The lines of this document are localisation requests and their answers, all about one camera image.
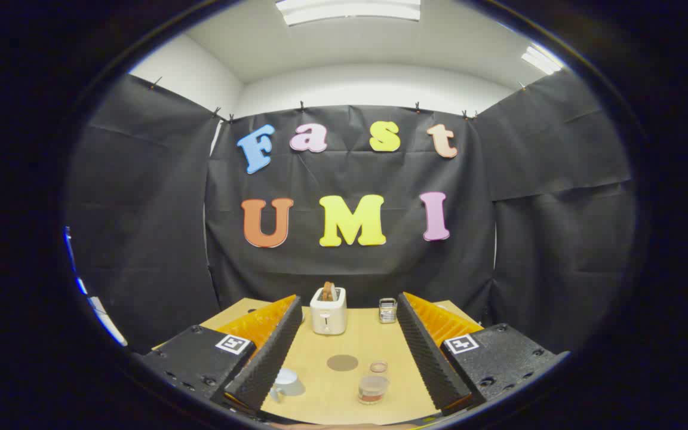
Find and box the black backdrop cloth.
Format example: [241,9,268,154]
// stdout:
[64,69,640,356]

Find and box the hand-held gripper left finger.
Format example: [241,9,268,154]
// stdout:
[141,294,304,417]

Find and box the small ceiling light panel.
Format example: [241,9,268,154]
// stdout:
[521,45,564,76]

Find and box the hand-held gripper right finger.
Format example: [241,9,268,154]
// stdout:
[396,291,572,417]

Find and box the large ceiling light panel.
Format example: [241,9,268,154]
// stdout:
[275,0,422,26]

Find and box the wooden table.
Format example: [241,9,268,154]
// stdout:
[152,297,485,426]

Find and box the round brown coaster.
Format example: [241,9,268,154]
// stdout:
[327,354,360,372]

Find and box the clear plastic juice bottle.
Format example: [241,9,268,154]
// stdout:
[357,360,391,406]

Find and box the white cup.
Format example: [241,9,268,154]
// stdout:
[269,368,306,402]

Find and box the white toaster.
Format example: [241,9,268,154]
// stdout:
[310,287,348,336]

